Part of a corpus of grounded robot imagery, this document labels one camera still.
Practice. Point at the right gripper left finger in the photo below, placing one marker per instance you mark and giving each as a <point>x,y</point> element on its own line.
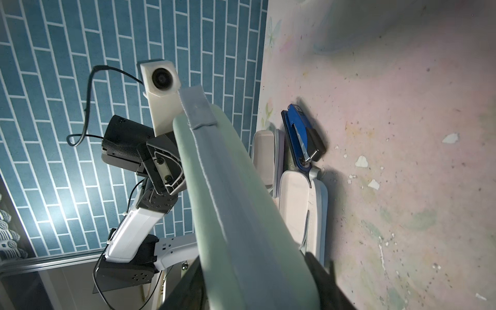
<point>189,294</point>

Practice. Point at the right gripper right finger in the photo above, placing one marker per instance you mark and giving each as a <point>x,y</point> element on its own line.
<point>330,295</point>

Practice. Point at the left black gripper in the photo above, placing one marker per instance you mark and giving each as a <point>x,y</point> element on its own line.
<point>134,147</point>

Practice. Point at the grey sleeve back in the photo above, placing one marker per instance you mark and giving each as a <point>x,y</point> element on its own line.
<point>248,257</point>

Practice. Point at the white sleeve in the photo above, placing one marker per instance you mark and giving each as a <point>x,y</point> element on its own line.
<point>303,206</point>

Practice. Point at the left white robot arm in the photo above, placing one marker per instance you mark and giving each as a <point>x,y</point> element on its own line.
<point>133,255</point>

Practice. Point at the blue stapler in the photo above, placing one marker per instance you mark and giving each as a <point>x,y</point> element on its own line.
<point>305,143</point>

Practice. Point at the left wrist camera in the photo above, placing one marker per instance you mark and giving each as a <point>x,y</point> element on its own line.
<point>162,85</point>

